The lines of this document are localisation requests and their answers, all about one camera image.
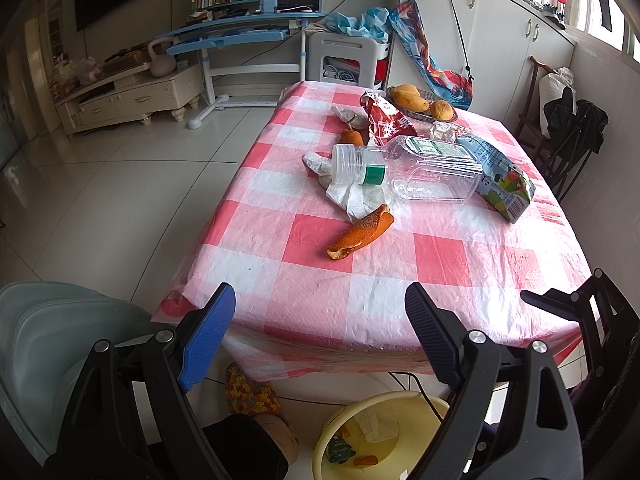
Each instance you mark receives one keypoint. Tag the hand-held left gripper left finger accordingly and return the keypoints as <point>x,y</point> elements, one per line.
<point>207,340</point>

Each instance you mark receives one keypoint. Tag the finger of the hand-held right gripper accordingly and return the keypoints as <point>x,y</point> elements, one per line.
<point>550,302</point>

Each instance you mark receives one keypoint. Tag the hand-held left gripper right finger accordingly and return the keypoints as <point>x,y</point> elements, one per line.
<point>435,340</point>

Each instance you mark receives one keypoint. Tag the large white tissue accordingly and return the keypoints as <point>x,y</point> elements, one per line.
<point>375,427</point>

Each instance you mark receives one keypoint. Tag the yellow plastic basin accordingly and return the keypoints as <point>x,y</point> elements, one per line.
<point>345,420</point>

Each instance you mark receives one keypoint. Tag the blue milk carton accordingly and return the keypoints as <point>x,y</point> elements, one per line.
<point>505,185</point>

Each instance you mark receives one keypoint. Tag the long orange peel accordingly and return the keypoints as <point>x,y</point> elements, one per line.
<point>360,232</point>

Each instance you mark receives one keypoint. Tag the curled orange peel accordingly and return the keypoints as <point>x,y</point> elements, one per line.
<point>367,460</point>

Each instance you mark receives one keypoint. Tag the green plush toy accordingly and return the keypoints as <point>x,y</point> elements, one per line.
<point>340,450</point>

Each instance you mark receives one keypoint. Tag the clear plastic bottle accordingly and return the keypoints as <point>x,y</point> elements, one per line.
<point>425,175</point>

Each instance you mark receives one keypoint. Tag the white wrapper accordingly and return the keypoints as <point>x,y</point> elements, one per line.
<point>445,132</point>

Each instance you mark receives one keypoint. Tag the small white tissue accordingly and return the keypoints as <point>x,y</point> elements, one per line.
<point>315,162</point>

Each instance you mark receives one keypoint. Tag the small orange peel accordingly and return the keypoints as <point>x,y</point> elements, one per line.
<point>351,137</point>

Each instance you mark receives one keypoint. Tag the red snack packet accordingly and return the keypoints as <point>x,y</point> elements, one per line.
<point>385,122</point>

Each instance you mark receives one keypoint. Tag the balled white tissue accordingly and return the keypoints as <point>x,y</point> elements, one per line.
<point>350,116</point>

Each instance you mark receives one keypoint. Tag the colourful crocheted slipper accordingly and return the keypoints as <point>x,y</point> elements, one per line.
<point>250,392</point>

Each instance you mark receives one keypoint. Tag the person's leg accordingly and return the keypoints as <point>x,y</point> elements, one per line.
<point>245,447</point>

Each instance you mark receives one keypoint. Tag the pink checkered tablecloth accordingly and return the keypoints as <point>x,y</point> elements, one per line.
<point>310,285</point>

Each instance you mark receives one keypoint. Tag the grey-green chair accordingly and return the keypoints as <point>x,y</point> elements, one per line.
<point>50,350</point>

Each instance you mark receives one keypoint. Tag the wooden chair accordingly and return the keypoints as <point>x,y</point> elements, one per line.
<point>532,125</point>

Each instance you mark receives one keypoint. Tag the black folding chair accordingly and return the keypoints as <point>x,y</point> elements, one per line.
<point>580,125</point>

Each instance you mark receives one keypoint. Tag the white sack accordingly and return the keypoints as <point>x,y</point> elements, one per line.
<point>555,90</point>

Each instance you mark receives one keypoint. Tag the small round mango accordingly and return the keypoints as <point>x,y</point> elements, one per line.
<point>441,110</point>

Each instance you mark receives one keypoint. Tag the glass dish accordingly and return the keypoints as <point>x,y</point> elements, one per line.
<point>425,116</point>

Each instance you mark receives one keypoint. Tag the large yellow mango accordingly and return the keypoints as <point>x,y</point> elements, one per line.
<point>415,102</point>

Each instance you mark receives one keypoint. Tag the cream television cabinet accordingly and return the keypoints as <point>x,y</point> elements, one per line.
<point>130,97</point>

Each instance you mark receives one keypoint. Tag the white cabinet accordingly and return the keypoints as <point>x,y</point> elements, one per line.
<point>500,35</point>

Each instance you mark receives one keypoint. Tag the red bag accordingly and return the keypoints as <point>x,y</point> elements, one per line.
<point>381,72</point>

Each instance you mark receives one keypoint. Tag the colourful printed bag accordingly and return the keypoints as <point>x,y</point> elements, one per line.
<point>425,55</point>

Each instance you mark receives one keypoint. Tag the pink kettlebell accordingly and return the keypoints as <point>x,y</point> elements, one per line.
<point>161,62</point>

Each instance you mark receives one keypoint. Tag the clear plastic bag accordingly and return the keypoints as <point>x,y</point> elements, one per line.
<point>80,70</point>

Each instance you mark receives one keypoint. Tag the blue study desk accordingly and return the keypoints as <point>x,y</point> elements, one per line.
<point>235,35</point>

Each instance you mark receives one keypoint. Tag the blue plastic bag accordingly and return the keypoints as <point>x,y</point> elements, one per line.
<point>365,22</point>

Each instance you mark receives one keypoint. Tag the blue box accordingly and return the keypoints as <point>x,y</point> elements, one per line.
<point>269,5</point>

